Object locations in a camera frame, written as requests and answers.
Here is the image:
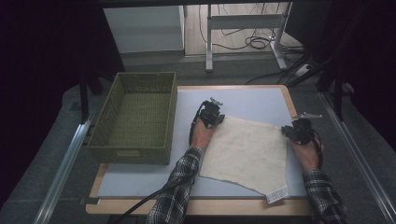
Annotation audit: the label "white power strip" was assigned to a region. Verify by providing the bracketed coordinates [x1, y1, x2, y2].
[293, 63, 313, 78]

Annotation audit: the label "dark curtain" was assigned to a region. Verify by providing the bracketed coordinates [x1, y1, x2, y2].
[0, 0, 126, 206]
[284, 0, 396, 152]

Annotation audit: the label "person's right hand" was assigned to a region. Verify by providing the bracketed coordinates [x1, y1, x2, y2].
[291, 138, 322, 173]

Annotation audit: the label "aluminium rail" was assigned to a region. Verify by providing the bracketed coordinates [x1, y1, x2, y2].
[319, 92, 396, 224]
[32, 119, 93, 224]

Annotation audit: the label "cream printed cloth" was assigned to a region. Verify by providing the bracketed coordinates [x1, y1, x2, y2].
[199, 115, 290, 204]

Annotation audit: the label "person's left hand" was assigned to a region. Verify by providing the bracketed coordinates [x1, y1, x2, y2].
[190, 119, 219, 151]

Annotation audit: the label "white cabinet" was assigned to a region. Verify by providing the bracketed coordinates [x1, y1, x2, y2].
[103, 5, 185, 54]

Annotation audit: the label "green woven basket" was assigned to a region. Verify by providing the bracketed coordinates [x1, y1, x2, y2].
[87, 72, 178, 166]

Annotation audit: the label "black floor cables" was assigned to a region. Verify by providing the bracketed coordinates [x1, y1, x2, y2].
[198, 3, 307, 54]

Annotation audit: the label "pale blue table mat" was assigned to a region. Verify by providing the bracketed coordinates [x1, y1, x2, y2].
[97, 88, 309, 200]

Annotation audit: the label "white metal desk frame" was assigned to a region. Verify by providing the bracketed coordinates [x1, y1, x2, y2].
[205, 2, 291, 73]

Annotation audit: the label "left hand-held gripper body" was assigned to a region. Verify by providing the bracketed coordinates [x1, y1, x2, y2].
[197, 97, 226, 129]

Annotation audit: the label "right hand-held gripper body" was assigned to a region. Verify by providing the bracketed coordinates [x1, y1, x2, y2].
[288, 112, 323, 146]

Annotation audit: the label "black stand leg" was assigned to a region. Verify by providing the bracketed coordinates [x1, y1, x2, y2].
[78, 73, 106, 124]

